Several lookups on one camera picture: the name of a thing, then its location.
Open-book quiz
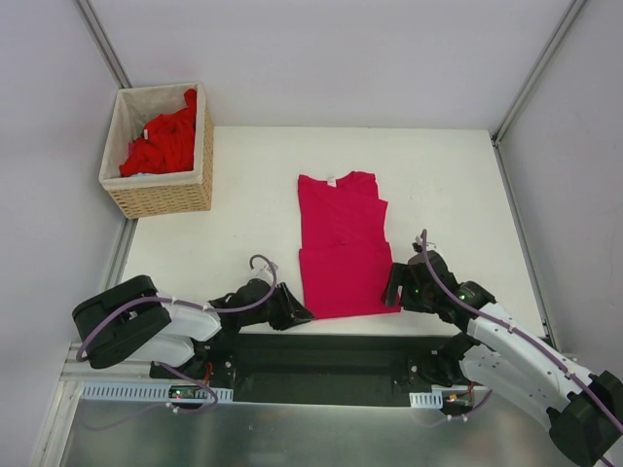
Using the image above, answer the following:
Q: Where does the magenta t shirt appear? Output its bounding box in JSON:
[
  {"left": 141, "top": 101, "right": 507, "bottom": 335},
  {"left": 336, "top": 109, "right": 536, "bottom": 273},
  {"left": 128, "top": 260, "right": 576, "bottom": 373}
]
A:
[{"left": 298, "top": 171, "right": 400, "bottom": 319}]

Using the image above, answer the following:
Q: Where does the wicker laundry basket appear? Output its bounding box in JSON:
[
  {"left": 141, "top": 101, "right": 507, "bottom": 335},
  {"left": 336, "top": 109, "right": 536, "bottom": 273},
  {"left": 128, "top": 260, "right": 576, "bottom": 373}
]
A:
[{"left": 98, "top": 82, "right": 214, "bottom": 219}]

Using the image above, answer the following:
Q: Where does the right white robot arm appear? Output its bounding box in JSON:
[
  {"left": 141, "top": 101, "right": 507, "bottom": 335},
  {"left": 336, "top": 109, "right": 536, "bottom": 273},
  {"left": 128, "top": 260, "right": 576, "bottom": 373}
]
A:
[{"left": 384, "top": 251, "right": 622, "bottom": 466}]

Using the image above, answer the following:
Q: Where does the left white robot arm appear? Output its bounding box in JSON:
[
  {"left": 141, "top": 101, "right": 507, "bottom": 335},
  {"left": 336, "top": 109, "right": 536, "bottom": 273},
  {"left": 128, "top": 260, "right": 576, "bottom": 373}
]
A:
[{"left": 72, "top": 274, "right": 314, "bottom": 378}]

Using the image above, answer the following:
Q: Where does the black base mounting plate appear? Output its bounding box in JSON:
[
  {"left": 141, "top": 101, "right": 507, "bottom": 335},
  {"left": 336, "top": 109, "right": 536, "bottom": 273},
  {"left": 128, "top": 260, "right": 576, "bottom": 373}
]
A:
[{"left": 177, "top": 332, "right": 476, "bottom": 408}]

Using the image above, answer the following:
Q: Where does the red t shirt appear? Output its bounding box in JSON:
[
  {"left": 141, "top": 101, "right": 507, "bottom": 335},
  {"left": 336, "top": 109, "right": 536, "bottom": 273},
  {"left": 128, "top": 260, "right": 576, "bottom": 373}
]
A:
[{"left": 119, "top": 89, "right": 198, "bottom": 177}]

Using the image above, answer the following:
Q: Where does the right white cable duct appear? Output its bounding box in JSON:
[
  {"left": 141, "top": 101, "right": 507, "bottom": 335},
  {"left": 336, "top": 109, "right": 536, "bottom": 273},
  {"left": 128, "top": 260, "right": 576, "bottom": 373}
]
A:
[{"left": 409, "top": 391, "right": 444, "bottom": 410}]

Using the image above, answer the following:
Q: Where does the white cable duct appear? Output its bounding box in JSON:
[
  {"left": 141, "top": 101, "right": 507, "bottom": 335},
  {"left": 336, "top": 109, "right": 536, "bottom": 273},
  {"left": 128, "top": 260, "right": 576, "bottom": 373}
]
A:
[
  {"left": 82, "top": 382, "right": 214, "bottom": 404},
  {"left": 409, "top": 391, "right": 444, "bottom": 410}
]

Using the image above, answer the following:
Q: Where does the left white cable duct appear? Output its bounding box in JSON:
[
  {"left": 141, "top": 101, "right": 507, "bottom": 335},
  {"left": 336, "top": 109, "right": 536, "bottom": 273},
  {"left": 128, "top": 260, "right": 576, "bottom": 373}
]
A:
[{"left": 82, "top": 382, "right": 214, "bottom": 404}]

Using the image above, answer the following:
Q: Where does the left aluminium frame post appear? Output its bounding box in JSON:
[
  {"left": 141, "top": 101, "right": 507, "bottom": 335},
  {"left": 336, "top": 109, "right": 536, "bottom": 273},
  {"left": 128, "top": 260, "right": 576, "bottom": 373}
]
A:
[{"left": 72, "top": 0, "right": 131, "bottom": 89}]

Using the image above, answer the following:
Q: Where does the aluminium frame post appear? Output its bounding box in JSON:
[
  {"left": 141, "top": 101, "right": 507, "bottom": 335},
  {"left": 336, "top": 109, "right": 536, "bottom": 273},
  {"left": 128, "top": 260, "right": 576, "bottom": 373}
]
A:
[
  {"left": 72, "top": 0, "right": 131, "bottom": 89},
  {"left": 492, "top": 0, "right": 590, "bottom": 148}
]

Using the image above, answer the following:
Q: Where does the right aluminium frame post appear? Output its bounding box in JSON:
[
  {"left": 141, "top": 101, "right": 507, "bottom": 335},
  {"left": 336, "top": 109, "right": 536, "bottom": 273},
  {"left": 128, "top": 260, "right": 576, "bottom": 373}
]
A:
[{"left": 492, "top": 0, "right": 590, "bottom": 148}]

